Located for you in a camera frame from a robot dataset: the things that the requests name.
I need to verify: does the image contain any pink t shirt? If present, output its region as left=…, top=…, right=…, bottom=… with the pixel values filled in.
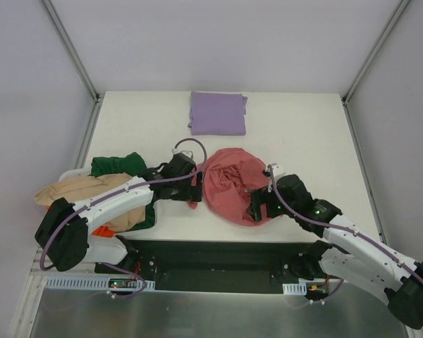
left=202, top=148, right=269, bottom=227

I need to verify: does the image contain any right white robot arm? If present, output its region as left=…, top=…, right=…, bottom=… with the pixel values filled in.
left=247, top=165, right=423, bottom=330

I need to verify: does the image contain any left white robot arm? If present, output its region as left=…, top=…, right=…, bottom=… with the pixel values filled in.
left=35, top=153, right=203, bottom=274

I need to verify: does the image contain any white laundry basket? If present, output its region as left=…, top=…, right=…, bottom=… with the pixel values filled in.
left=49, top=167, right=159, bottom=244

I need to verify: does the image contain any green t shirt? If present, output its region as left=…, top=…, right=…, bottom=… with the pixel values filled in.
left=90, top=152, right=156, bottom=232

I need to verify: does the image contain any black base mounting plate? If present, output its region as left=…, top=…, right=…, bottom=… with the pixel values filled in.
left=91, top=239, right=339, bottom=292

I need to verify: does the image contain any folded purple t shirt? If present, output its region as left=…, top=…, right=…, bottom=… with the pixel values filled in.
left=188, top=92, right=247, bottom=136

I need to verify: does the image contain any orange t shirt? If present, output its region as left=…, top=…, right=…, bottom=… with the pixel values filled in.
left=38, top=205, right=117, bottom=237

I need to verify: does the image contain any beige t shirt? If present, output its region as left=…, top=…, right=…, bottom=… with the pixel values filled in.
left=34, top=173, right=145, bottom=212

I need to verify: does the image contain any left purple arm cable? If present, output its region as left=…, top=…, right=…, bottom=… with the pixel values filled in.
left=40, top=137, right=208, bottom=271

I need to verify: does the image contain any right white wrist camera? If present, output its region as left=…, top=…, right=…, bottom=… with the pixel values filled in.
left=263, top=163, right=286, bottom=180

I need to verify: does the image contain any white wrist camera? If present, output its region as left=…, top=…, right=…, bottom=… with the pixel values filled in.
left=171, top=148, right=194, bottom=159
left=263, top=163, right=286, bottom=180

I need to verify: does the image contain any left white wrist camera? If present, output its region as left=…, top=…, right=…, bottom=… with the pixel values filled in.
left=171, top=148, right=194, bottom=159

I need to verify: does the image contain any right white cable duct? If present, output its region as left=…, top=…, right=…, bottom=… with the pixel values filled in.
left=282, top=282, right=307, bottom=296

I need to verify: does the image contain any white cable duct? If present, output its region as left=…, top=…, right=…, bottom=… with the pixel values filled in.
left=282, top=282, right=307, bottom=296
left=45, top=276, right=156, bottom=292

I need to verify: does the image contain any left white cable duct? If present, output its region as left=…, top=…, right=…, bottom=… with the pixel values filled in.
left=45, top=276, right=156, bottom=292

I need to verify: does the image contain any left aluminium frame post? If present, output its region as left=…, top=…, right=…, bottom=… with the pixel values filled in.
left=39, top=0, right=100, bottom=103

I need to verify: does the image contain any aluminium frame post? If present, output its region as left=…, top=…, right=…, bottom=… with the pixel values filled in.
left=39, top=0, right=100, bottom=103
left=341, top=0, right=413, bottom=106

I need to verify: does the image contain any right aluminium frame post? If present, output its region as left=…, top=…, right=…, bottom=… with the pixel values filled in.
left=341, top=0, right=413, bottom=106

